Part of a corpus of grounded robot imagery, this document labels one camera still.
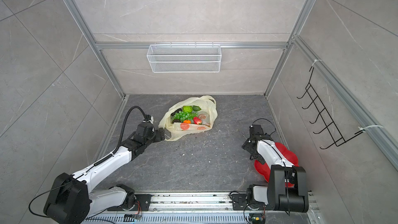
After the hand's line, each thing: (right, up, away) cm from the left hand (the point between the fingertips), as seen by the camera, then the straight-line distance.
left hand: (158, 127), depth 87 cm
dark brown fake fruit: (+9, +9, +6) cm, 15 cm away
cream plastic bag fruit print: (+29, +7, +9) cm, 31 cm away
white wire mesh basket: (+13, +44, +14) cm, 48 cm away
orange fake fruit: (+15, +2, +14) cm, 21 cm away
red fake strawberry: (+22, +3, +14) cm, 26 cm away
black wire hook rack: (+78, +6, -24) cm, 82 cm away
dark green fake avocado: (+21, +11, +18) cm, 30 cm away
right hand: (+55, -13, +2) cm, 57 cm away
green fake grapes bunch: (+12, +6, +14) cm, 20 cm away
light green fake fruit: (+15, +10, +17) cm, 25 cm away
